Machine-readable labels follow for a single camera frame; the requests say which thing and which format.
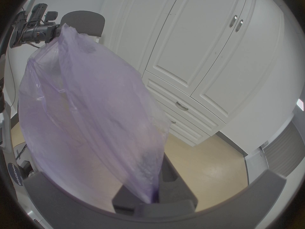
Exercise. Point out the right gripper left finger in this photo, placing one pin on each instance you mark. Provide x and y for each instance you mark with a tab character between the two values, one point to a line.
124	201

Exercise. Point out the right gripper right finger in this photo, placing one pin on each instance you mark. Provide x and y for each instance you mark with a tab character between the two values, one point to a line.
176	187

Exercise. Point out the white wardrobe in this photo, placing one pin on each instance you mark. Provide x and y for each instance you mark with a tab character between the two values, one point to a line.
202	56

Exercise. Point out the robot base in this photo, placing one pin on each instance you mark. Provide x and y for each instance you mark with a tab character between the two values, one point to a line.
6	132

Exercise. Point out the purple plastic bag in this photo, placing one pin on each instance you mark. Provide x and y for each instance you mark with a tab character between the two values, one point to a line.
95	116

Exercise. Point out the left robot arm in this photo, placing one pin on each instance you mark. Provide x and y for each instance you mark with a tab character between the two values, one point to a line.
35	13

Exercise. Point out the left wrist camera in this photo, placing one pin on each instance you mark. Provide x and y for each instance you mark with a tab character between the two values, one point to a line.
51	16

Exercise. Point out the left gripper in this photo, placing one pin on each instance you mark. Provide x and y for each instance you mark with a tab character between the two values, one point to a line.
35	33

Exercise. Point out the grey and white chair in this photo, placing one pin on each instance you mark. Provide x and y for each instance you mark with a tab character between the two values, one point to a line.
83	24

